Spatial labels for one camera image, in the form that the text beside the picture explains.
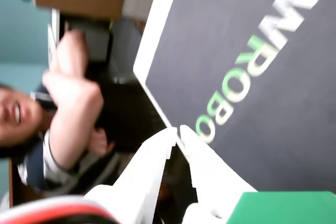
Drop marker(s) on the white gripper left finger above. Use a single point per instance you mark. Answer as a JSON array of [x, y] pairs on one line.
[[139, 176]]

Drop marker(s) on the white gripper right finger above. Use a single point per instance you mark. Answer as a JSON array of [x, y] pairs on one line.
[[210, 176]]

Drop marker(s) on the person's hand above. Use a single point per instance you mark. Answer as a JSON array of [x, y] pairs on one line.
[[73, 87], [101, 142]]

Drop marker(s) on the dark grey WOWROBO mat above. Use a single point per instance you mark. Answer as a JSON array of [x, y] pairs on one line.
[[262, 77]]

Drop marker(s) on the person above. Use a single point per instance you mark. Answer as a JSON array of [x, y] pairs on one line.
[[15, 119]]

